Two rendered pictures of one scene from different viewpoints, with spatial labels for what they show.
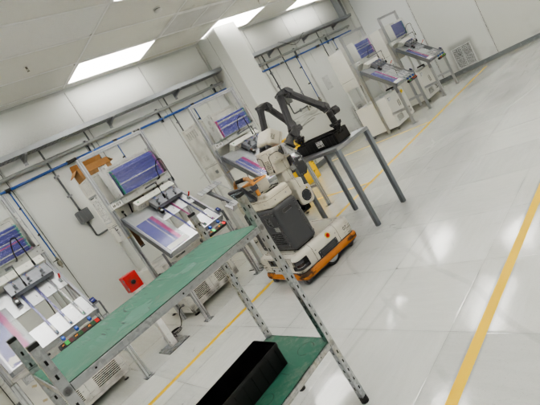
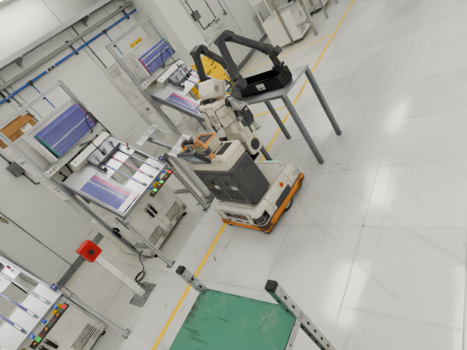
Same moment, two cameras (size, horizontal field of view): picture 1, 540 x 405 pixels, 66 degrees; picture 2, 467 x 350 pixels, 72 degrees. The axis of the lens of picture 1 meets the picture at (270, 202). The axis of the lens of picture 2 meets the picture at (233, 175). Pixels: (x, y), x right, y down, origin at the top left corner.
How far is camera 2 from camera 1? 1.14 m
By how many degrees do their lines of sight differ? 18
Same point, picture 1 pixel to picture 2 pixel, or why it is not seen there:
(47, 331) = (12, 332)
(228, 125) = (152, 60)
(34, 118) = not seen: outside the picture
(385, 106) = (289, 19)
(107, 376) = (85, 340)
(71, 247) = (12, 202)
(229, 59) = not seen: outside the picture
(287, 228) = (245, 187)
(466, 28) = not seen: outside the picture
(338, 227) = (290, 174)
